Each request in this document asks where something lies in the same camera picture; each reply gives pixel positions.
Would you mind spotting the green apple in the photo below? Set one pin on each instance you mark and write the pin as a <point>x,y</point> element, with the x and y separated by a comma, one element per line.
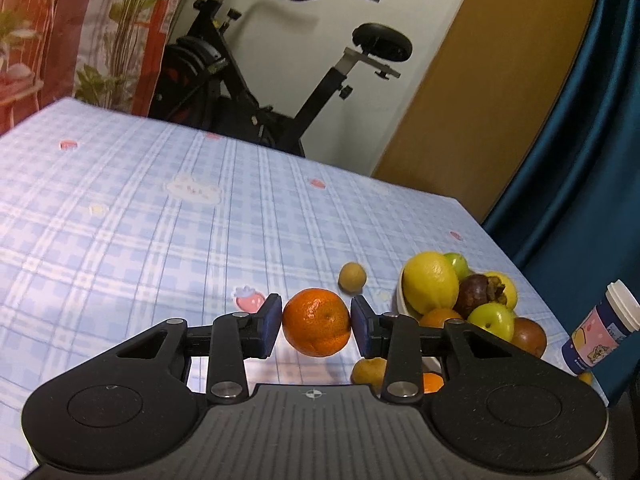
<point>492,320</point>

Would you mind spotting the wooden door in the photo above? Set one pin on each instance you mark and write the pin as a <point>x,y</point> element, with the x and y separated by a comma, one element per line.
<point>490,85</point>

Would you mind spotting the dark purple mangosteen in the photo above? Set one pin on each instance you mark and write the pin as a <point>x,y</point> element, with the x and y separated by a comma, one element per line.
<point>475,295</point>

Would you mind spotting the cream plate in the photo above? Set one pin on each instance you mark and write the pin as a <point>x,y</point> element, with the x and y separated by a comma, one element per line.
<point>402,300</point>

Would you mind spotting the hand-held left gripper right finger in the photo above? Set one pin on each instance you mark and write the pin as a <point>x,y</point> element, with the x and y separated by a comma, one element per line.
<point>361,327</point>

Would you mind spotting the red apple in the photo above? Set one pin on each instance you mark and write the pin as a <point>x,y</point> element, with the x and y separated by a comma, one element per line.
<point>530,337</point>

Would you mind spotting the plant print curtain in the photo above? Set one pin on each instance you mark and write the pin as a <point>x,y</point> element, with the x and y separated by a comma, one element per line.
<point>75,35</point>

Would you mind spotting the small green lime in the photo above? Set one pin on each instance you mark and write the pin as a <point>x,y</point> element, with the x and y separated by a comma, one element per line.
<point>457,262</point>

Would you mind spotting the small orange round fruit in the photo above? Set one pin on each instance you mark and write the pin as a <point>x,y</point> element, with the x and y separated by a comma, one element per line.
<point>586,378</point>

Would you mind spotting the paper cup with white lid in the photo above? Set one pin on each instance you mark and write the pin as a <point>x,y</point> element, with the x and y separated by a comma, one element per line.
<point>597,332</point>

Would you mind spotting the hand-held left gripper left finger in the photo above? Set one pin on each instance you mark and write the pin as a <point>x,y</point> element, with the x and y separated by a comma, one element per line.
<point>271,327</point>

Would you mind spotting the blue curtain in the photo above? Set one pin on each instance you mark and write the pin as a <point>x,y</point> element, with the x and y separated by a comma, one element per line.
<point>575,160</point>

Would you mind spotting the orange mandarin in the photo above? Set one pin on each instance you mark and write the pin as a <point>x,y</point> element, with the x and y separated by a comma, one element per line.
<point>316,322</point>
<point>440,317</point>
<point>434,382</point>

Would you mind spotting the brown longan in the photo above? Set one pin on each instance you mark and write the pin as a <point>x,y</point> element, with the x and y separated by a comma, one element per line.
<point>367,371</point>
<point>352,276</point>

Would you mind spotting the yellow lemon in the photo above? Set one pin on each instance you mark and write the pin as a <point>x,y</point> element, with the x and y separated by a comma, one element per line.
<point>430,282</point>
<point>511,292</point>

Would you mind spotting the black exercise bike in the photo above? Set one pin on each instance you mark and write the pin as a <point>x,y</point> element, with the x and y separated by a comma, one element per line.
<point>225,95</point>

